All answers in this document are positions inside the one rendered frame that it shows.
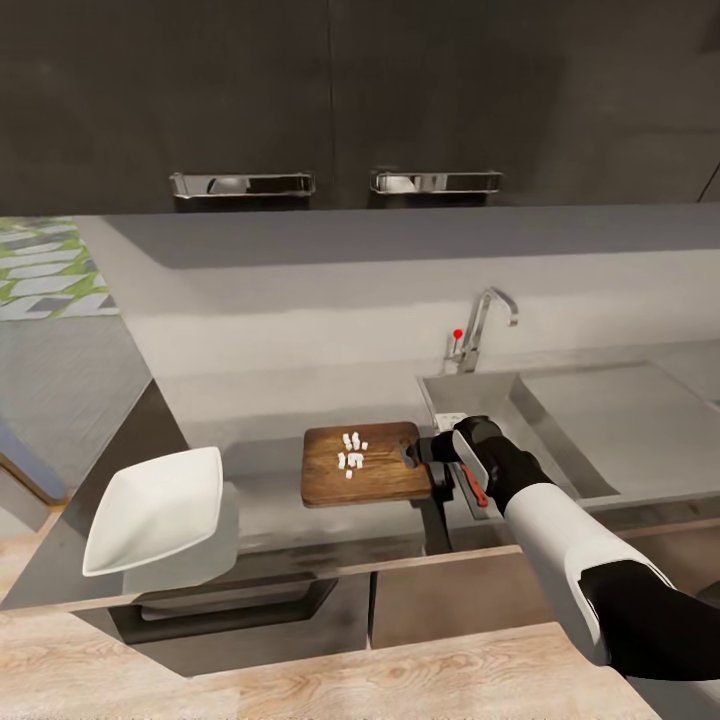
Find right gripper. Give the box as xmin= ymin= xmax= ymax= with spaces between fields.
xmin=406 ymin=433 xmax=456 ymax=463

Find parer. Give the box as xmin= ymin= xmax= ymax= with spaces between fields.
xmin=459 ymin=461 xmax=489 ymax=507

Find cutting board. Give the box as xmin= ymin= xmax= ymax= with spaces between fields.
xmin=301 ymin=421 xmax=435 ymax=504

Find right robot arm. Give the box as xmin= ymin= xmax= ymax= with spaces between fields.
xmin=406 ymin=413 xmax=720 ymax=720

